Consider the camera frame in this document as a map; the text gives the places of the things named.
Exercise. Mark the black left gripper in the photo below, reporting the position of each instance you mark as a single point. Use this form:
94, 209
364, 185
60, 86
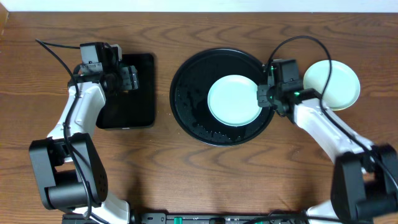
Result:
129, 78

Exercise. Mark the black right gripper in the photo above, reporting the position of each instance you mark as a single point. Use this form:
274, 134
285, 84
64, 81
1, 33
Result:
263, 96

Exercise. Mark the mint green plate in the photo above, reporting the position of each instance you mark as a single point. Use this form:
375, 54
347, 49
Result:
343, 89
232, 100

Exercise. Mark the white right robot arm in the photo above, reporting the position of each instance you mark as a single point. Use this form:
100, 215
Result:
364, 183

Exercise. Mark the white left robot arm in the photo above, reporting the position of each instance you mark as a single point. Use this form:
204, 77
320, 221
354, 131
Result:
68, 170

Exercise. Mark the black rectangular tray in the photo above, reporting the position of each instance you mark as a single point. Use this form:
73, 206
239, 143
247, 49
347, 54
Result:
133, 108

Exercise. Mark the black round tray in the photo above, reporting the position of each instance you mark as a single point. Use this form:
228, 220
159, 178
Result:
189, 91

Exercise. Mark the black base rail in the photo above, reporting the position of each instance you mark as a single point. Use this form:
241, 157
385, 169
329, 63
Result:
163, 216

